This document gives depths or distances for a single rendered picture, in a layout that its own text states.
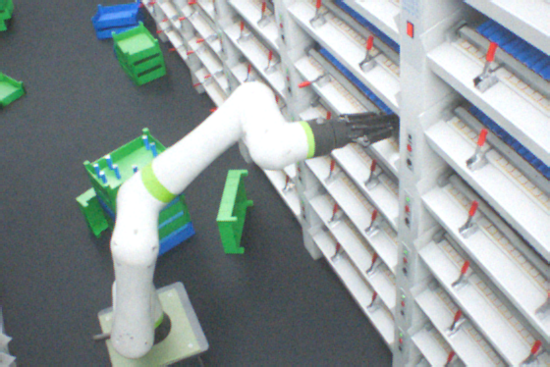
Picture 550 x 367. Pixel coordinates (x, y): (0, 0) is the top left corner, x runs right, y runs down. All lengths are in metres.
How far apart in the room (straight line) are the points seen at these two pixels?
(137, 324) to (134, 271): 0.24
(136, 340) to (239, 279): 0.86
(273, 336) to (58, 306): 0.92
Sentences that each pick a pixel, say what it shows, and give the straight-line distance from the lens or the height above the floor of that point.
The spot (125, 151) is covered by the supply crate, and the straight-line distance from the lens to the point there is 2.73.
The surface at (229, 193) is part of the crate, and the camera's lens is 2.75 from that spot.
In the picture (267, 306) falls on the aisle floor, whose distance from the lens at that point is 2.58.
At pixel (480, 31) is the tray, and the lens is 1.35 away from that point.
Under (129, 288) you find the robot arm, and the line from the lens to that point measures 1.75.
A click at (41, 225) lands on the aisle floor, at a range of 3.22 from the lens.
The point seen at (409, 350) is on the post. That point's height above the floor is 0.26.
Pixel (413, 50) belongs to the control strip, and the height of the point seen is 1.32.
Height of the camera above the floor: 2.05
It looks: 42 degrees down
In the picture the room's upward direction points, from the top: 9 degrees counter-clockwise
